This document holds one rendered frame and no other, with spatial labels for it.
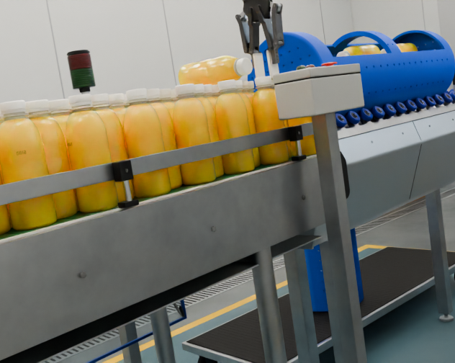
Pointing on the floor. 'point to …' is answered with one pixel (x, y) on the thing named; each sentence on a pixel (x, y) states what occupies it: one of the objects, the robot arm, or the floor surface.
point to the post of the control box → (339, 238)
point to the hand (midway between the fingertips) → (266, 66)
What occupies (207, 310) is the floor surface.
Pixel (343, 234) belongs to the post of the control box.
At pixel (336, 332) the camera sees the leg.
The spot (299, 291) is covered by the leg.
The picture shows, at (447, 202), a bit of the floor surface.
